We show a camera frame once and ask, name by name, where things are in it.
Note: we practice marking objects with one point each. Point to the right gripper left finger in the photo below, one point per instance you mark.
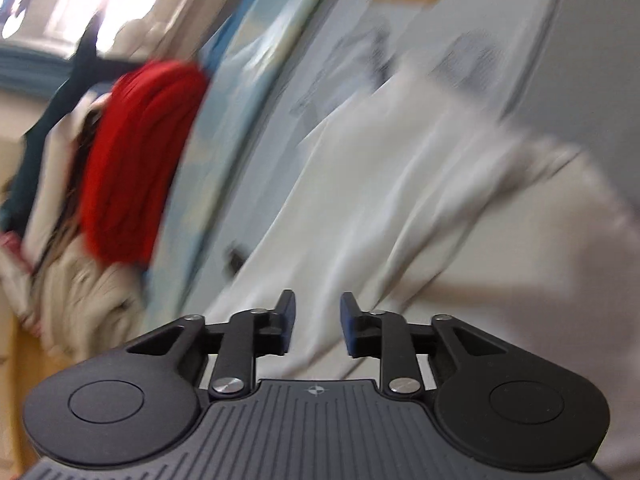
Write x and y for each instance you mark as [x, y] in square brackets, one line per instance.
[246, 337]

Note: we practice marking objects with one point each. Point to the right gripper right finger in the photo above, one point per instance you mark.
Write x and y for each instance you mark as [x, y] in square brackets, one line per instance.
[390, 339]

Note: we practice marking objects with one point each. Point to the white long-sleeve shirt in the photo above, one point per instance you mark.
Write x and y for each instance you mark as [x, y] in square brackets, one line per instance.
[417, 201]

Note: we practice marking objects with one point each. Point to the cream folded blanket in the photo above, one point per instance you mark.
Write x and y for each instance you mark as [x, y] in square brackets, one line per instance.
[76, 306]

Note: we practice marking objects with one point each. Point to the red folded blanket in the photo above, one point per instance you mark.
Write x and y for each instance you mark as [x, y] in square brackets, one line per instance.
[141, 135]

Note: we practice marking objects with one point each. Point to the dark teal garment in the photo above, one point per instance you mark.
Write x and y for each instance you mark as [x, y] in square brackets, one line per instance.
[87, 71]

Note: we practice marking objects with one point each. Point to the light blue folded mat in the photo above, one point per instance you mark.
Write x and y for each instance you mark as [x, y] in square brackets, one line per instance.
[268, 30]

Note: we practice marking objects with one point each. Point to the grey patterned bed sheet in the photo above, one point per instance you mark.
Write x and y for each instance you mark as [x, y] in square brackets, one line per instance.
[565, 67]

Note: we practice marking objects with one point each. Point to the wooden bed frame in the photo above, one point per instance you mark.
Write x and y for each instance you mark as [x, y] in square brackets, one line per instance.
[24, 364]

